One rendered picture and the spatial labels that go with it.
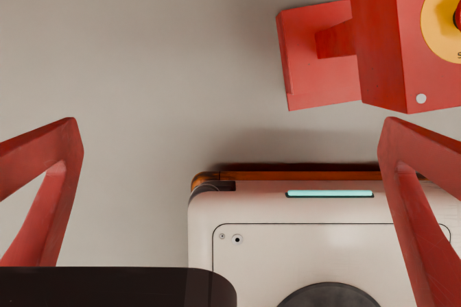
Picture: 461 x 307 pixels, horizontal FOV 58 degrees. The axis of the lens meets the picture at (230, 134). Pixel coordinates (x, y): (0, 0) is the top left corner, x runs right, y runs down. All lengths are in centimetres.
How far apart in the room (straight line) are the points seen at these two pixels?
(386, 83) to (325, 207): 55
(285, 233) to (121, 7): 70
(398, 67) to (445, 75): 4
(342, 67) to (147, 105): 51
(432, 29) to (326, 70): 67
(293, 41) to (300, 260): 50
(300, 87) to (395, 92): 64
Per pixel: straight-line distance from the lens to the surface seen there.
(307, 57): 101
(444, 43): 38
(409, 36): 37
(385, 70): 40
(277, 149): 115
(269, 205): 90
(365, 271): 98
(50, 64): 122
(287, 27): 101
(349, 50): 76
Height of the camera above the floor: 112
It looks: 81 degrees down
